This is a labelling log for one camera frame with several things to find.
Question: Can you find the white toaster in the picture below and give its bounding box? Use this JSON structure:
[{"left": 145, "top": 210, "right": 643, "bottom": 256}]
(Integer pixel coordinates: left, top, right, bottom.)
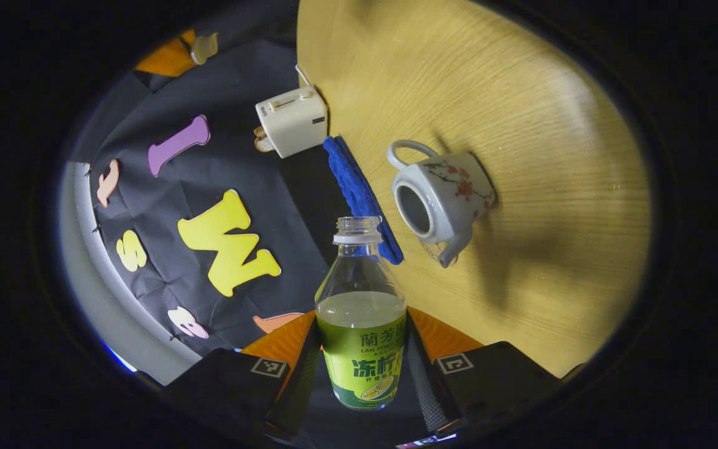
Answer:
[{"left": 255, "top": 85, "right": 328, "bottom": 159}]

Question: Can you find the blue towel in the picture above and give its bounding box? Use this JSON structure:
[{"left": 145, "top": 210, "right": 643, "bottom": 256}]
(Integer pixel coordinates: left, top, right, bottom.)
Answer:
[{"left": 323, "top": 136, "right": 405, "bottom": 266}]

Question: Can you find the black backdrop cloth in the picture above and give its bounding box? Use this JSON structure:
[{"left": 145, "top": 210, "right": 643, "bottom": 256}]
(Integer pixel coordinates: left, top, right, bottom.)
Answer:
[{"left": 69, "top": 12, "right": 360, "bottom": 375}]

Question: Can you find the green label water bottle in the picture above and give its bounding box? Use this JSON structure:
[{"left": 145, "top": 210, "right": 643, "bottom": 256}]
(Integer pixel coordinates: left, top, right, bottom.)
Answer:
[{"left": 314, "top": 216, "right": 408, "bottom": 411}]

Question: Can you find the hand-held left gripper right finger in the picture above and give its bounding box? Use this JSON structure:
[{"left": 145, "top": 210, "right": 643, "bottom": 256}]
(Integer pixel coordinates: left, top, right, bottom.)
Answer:
[{"left": 406, "top": 306, "right": 562, "bottom": 437}]

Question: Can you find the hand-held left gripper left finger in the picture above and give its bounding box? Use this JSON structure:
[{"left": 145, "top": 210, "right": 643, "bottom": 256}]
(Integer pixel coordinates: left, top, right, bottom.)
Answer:
[{"left": 163, "top": 311, "right": 322, "bottom": 437}]

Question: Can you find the white floral teacup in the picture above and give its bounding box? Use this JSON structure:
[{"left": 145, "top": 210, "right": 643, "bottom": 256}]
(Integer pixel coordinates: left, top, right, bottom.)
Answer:
[{"left": 386, "top": 140, "right": 497, "bottom": 269}]

